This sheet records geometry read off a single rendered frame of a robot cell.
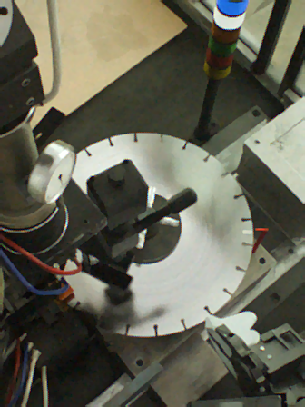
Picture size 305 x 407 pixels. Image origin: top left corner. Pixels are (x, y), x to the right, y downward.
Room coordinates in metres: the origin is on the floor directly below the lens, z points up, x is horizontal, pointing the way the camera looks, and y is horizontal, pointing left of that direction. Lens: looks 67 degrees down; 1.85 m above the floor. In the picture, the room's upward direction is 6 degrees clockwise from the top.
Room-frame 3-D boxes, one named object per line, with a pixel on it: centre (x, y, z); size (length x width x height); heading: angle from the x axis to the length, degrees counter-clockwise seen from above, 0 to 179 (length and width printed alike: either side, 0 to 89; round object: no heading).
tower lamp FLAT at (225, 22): (0.64, -0.08, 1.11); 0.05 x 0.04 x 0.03; 45
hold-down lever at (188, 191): (0.28, 0.00, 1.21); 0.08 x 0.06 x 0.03; 135
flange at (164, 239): (0.35, 0.01, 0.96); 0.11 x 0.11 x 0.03
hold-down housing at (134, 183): (0.28, 0.04, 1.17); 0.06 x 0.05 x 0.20; 126
